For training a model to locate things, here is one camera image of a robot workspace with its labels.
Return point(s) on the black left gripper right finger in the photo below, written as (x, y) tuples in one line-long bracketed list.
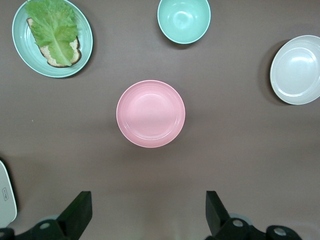
[(215, 215)]

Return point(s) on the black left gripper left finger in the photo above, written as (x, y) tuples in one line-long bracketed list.
[(80, 212)]

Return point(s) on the pink shallow plate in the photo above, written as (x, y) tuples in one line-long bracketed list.
[(150, 112)]

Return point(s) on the beige toaster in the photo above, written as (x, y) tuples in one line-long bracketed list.
[(6, 195)]

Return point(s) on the toasted bread slice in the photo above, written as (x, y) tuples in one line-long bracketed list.
[(76, 53)]

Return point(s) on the beige shallow plate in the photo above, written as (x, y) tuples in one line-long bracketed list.
[(295, 72)]

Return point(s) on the green plate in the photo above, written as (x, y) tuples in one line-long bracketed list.
[(22, 46)]

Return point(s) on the green lettuce leaf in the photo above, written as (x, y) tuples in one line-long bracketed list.
[(55, 32)]

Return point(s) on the small green bowl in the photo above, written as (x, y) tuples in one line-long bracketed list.
[(183, 20)]

